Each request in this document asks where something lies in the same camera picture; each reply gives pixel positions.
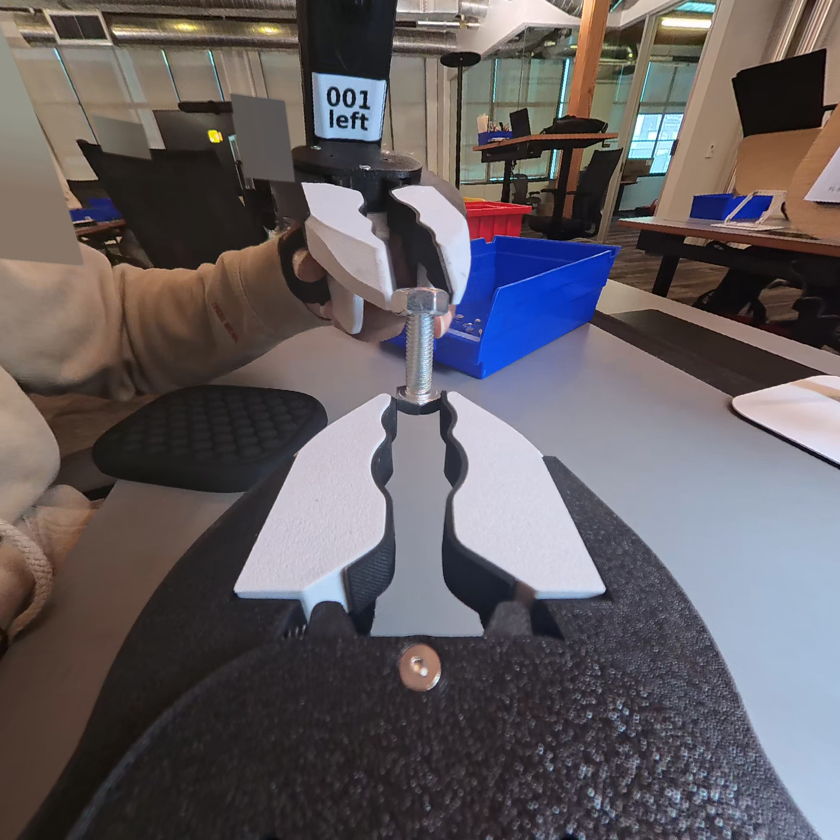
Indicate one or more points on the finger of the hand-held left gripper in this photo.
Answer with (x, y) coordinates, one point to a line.
(352, 243)
(440, 236)

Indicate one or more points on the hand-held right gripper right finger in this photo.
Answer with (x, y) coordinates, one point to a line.
(525, 519)

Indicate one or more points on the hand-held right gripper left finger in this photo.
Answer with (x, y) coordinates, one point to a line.
(315, 519)

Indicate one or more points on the steel hex nut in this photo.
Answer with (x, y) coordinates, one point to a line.
(423, 302)

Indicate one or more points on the blue plastic bin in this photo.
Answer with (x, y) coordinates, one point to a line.
(538, 295)
(729, 206)

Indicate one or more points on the steel hex bolt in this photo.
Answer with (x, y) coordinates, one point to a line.
(421, 361)

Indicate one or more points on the person's left forearm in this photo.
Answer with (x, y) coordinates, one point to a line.
(158, 322)

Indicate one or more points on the person's left hand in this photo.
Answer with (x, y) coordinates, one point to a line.
(313, 269)

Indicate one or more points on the red plastic bin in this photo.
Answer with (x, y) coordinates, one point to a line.
(499, 221)

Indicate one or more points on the black floor lamp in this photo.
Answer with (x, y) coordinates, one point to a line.
(460, 118)

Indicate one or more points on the black wrist rest pad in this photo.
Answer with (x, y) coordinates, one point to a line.
(210, 436)

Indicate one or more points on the wooden standing desk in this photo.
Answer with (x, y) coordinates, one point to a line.
(545, 141)

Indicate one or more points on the black backpack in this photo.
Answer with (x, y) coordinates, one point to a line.
(578, 126)

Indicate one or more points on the black mesh office chair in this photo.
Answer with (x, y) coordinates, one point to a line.
(171, 204)

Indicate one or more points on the person's torso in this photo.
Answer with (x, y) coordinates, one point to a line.
(33, 512)

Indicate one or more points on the white document stand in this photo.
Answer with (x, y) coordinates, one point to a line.
(794, 418)

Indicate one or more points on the wooden office desk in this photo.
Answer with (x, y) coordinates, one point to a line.
(735, 236)

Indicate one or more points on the black computer monitor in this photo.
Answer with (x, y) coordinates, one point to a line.
(778, 92)

